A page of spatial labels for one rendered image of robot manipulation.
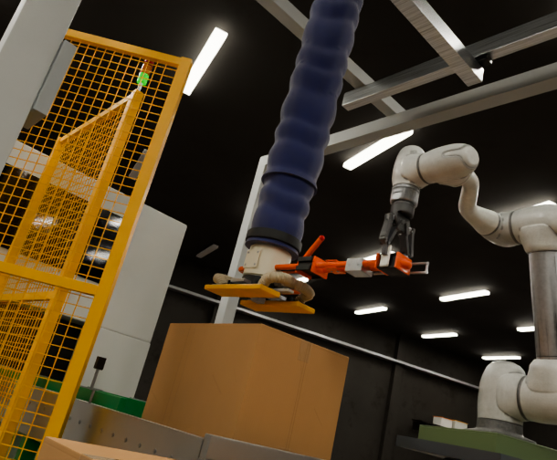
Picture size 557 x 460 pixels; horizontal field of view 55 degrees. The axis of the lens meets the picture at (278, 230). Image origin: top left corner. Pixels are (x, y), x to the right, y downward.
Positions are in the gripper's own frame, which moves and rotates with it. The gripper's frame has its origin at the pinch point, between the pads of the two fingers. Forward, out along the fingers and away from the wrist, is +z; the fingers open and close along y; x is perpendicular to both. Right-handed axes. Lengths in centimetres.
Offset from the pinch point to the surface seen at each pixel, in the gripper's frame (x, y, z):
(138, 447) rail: -53, 37, 70
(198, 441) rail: -24, 37, 63
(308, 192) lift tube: -49, -1, -35
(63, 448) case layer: -3, 82, 68
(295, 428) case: -26, 2, 54
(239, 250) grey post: -305, -155, -94
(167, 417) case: -68, 21, 60
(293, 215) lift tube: -49, 3, -22
